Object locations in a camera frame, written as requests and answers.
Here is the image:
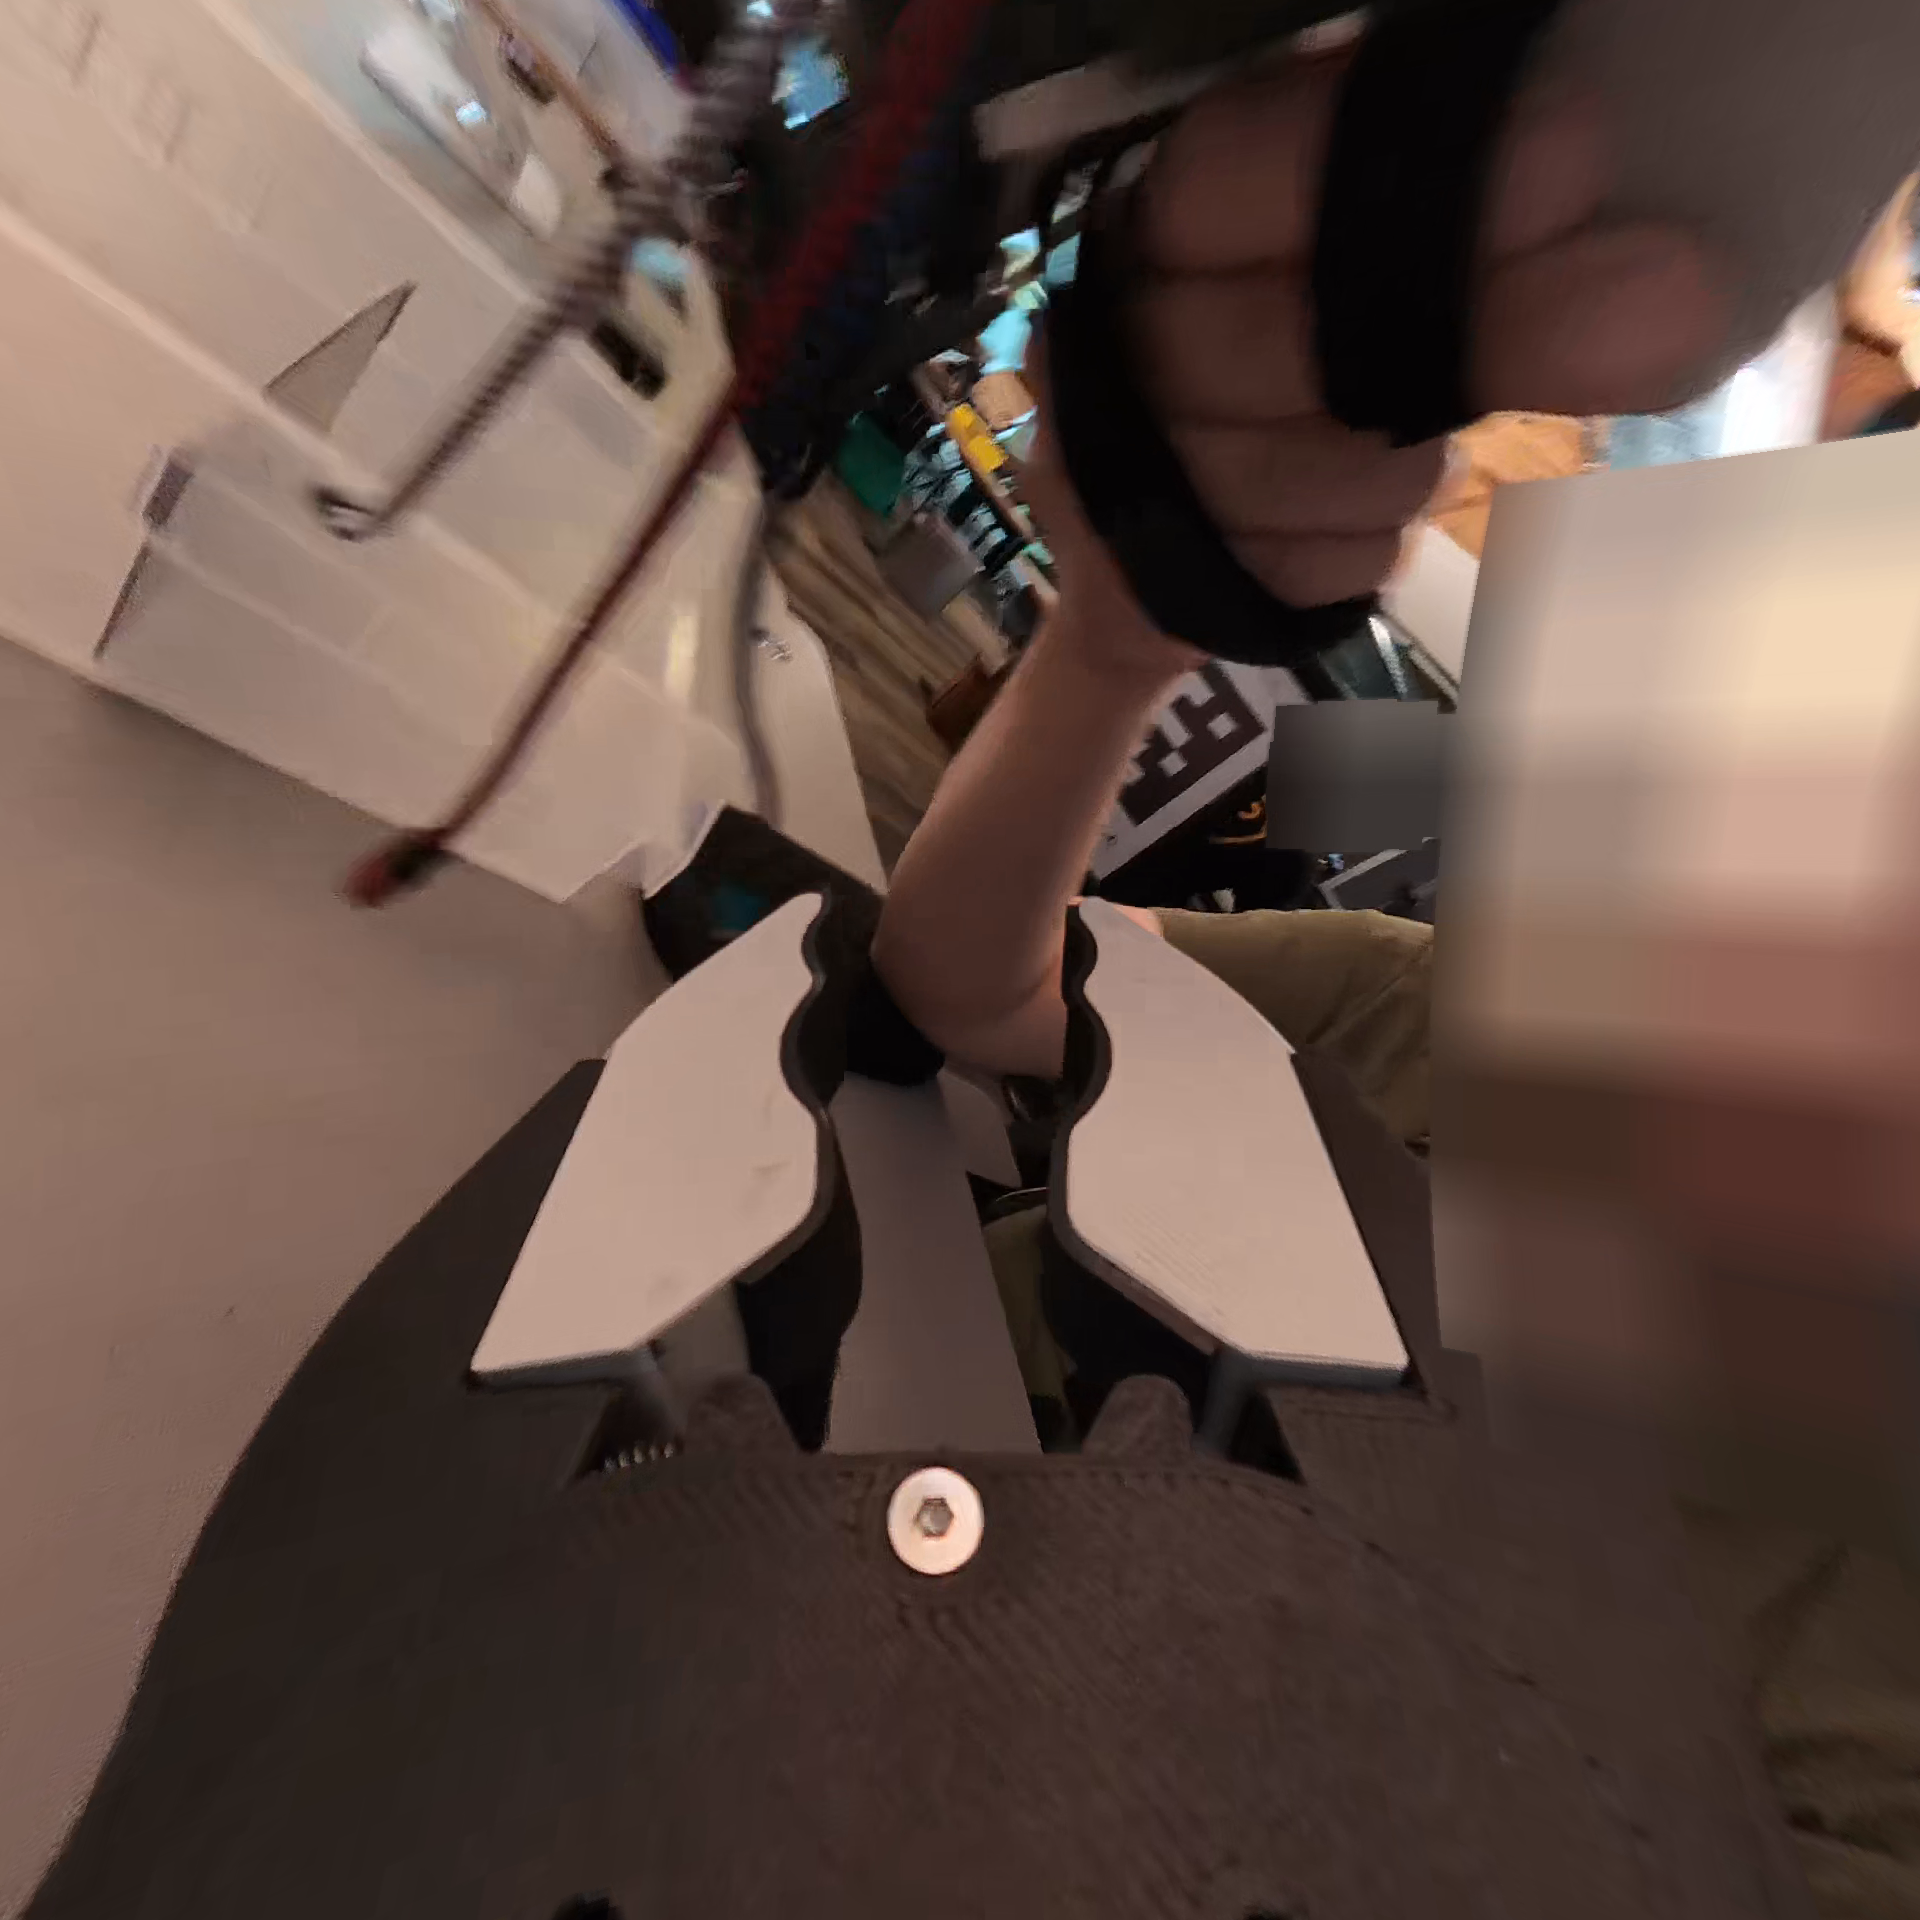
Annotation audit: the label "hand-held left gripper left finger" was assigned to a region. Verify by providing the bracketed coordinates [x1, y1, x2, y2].
[467, 893, 866, 1428]

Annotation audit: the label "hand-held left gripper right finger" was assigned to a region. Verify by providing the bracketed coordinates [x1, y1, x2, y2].
[1042, 897, 1415, 1464]

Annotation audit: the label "dark blue braided cable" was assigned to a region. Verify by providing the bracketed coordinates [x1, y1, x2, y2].
[749, 0, 1052, 498]

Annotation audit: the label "person's right forearm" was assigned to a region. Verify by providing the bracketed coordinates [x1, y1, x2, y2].
[869, 576, 1202, 1082]

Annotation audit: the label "person's right hand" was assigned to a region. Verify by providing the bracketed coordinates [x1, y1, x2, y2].
[1033, 60, 1861, 602]

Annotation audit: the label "olive pants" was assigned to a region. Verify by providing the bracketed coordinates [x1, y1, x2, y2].
[982, 904, 1440, 1442]

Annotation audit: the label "dark cloth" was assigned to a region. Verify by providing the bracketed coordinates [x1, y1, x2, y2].
[641, 807, 890, 996]

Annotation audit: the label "white cardboard box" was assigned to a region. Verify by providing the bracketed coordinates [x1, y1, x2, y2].
[0, 0, 890, 906]

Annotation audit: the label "grey cable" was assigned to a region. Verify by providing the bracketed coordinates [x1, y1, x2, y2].
[732, 563, 790, 820]

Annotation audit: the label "red braided cable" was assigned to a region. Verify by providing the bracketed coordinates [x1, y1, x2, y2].
[342, 0, 978, 911]

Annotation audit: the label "silver braided cable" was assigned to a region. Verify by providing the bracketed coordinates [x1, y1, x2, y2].
[311, 30, 781, 542]

